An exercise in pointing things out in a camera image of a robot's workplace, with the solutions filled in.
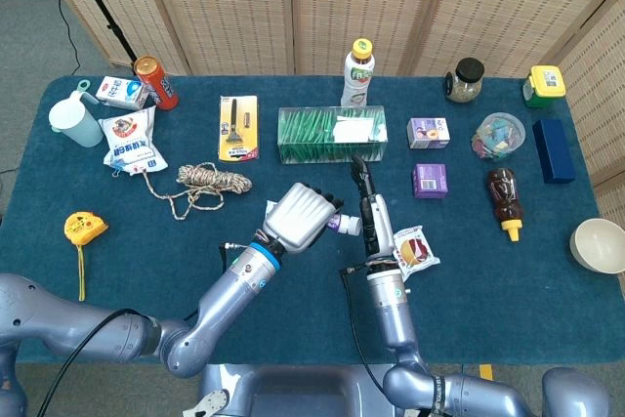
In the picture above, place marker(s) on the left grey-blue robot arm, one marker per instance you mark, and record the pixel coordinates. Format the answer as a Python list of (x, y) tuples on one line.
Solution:
[(229, 290)]

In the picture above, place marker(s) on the bamboo folding screen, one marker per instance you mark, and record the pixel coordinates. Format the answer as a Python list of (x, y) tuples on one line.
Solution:
[(342, 7)]

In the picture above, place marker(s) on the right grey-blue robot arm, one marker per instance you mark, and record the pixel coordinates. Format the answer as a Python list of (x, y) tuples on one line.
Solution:
[(390, 309)]

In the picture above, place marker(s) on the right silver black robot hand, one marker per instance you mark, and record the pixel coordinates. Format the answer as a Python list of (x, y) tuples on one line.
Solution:
[(378, 226)]

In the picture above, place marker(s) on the white blue-print powder bag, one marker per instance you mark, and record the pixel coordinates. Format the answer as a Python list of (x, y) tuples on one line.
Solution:
[(132, 143)]

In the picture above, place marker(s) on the dark blue rectangular box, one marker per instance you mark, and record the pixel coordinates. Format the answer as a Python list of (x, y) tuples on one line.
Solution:
[(554, 153)]

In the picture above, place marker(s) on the purple wrapped pack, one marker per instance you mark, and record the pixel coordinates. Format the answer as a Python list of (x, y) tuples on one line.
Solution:
[(429, 181)]

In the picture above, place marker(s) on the red soda can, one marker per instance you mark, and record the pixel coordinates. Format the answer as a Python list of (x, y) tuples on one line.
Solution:
[(158, 87)]

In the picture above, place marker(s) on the small purple white-capped bottle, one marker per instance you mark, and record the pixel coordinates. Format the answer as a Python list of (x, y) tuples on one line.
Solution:
[(349, 225)]

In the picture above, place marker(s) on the clear tub of binder clips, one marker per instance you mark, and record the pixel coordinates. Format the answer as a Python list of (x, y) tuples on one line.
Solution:
[(498, 136)]

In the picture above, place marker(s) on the grey-blue robot torso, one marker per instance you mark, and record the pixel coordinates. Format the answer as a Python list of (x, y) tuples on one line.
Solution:
[(303, 392)]

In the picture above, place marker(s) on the blue tablecloth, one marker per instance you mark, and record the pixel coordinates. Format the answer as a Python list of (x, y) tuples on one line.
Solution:
[(488, 309)]

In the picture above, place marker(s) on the clear box of green teabags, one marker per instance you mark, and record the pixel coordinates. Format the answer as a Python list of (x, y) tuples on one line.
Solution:
[(312, 138)]

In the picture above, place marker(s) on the black stand pole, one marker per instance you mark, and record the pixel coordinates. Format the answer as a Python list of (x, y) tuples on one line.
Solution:
[(97, 2)]

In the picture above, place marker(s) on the white blue milk carton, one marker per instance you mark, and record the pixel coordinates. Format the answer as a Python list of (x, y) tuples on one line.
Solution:
[(117, 92)]

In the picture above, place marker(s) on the light blue plastic pitcher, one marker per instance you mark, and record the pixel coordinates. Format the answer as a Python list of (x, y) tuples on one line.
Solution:
[(73, 121)]

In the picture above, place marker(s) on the glass jar black lid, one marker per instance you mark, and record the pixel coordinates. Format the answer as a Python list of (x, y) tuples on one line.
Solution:
[(464, 85)]

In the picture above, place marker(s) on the razor in yellow blister pack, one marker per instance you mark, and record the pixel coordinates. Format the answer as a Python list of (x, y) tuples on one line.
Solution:
[(237, 129)]

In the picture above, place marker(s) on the purple white carton box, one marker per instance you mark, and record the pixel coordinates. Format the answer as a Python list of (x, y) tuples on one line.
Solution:
[(427, 134)]

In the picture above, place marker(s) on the green container yellow lid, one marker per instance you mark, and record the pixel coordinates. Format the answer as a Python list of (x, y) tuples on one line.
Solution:
[(544, 85)]

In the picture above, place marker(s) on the cream white bowl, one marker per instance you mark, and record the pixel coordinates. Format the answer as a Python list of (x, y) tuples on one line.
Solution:
[(598, 246)]

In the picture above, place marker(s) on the white green drink bottle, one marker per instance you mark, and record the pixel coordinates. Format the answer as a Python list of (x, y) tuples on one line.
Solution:
[(358, 80)]

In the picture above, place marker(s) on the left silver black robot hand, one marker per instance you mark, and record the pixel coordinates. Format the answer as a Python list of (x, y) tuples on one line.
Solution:
[(298, 217)]

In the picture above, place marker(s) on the brown syrup bottle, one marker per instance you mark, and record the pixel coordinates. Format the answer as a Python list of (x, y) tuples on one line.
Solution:
[(505, 197)]

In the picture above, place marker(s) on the white snack packet red fruit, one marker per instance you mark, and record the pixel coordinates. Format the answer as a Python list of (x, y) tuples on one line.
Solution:
[(415, 248)]

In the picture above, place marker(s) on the yellow tape measure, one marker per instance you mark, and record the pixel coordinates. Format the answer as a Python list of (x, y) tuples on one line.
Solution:
[(80, 229)]

